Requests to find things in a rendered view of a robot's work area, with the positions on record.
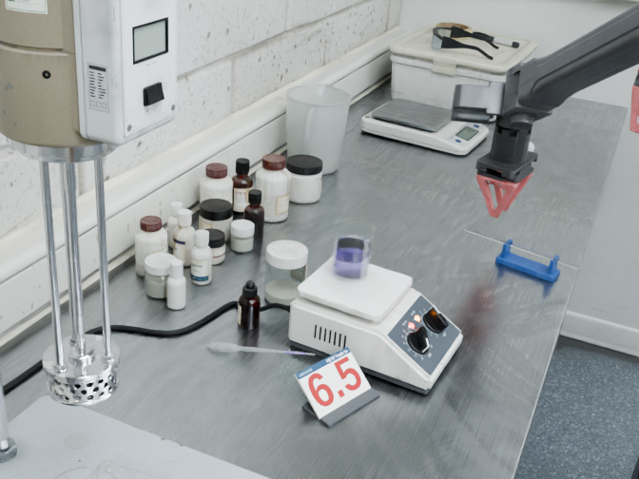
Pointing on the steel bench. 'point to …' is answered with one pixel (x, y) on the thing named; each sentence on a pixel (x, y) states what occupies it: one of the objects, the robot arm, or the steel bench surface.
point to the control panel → (440, 342)
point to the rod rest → (528, 265)
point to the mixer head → (85, 75)
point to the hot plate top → (357, 291)
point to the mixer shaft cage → (51, 359)
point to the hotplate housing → (362, 340)
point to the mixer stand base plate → (101, 449)
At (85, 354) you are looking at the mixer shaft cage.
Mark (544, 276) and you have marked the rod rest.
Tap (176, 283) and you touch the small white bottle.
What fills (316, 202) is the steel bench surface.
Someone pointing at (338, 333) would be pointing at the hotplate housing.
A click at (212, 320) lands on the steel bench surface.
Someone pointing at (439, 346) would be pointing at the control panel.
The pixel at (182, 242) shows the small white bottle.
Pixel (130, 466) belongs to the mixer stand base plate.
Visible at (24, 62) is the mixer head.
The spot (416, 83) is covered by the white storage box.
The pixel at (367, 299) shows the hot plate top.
